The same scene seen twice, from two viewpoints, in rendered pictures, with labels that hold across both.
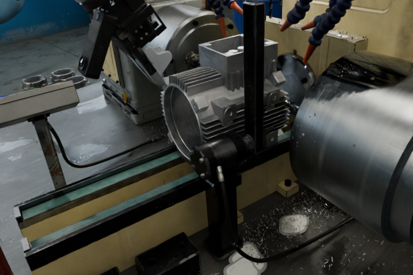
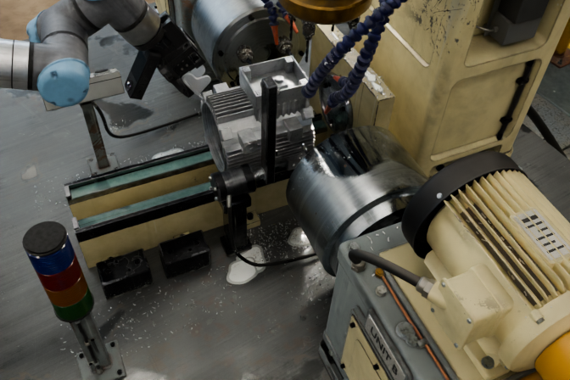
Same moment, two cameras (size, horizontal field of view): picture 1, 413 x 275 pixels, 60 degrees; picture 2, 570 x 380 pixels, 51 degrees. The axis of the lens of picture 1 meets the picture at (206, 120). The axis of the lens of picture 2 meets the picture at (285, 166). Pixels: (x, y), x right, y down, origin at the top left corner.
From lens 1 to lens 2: 0.65 m
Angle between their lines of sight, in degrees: 19
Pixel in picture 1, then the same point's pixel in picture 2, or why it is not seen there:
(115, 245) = (144, 231)
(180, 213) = (203, 213)
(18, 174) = (59, 130)
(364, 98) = (332, 181)
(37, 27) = not seen: outside the picture
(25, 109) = not seen: hidden behind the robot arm
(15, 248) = (60, 210)
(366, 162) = (319, 228)
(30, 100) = not seen: hidden behind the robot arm
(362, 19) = (410, 61)
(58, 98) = (105, 88)
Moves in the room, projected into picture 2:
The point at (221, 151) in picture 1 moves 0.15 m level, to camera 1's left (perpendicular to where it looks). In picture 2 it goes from (232, 184) to (157, 175)
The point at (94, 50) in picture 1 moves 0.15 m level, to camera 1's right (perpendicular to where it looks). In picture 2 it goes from (139, 81) to (216, 89)
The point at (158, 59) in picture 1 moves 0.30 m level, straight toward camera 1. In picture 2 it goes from (198, 83) to (179, 197)
